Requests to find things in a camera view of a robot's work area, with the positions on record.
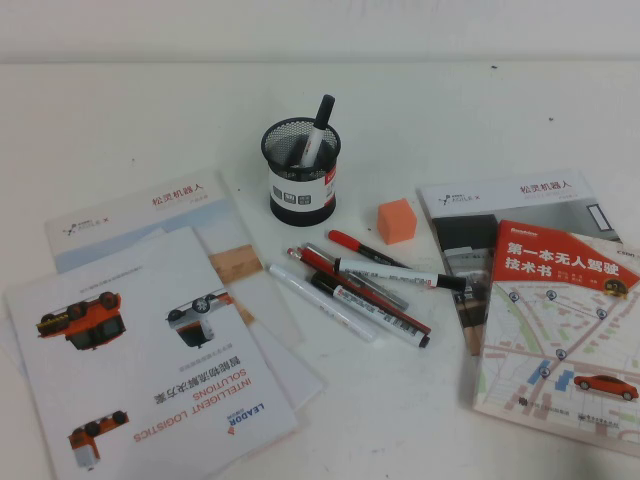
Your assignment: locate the thin red pen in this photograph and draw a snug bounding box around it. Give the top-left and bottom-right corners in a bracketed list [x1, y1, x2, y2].
[285, 245, 433, 337]

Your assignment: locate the black mesh pen holder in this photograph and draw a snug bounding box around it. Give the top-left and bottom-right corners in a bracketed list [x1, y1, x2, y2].
[259, 117, 343, 221]

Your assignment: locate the white paint pen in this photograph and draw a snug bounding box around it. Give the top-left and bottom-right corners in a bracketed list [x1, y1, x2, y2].
[267, 262, 378, 345]

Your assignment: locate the red capped black marker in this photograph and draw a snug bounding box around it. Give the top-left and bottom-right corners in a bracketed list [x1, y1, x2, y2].
[327, 229, 412, 271]

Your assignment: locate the white marker with black cap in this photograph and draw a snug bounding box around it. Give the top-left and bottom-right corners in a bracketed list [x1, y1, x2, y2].
[293, 93, 337, 169]
[333, 256, 468, 293]

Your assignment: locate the orange foam cube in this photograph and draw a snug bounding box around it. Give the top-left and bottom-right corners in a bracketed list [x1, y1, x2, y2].
[375, 197, 418, 246]

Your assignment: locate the white marker with black ends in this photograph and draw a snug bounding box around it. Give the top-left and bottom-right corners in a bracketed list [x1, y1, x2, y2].
[310, 271, 433, 350]

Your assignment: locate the plain white booklet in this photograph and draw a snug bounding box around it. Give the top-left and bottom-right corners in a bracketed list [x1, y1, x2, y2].
[219, 169, 329, 414]

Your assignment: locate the white and blue AgileX brochure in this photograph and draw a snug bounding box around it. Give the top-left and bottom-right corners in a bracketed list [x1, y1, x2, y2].
[43, 168, 305, 346]

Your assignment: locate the AgileX brochure with room photo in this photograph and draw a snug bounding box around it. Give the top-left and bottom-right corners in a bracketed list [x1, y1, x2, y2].
[415, 168, 624, 358]

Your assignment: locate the white logistics brochure with trucks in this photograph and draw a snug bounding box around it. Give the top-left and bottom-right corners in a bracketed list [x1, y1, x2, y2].
[3, 225, 302, 480]

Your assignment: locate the orange book with street map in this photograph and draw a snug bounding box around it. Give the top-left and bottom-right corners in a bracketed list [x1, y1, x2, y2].
[470, 218, 640, 445]

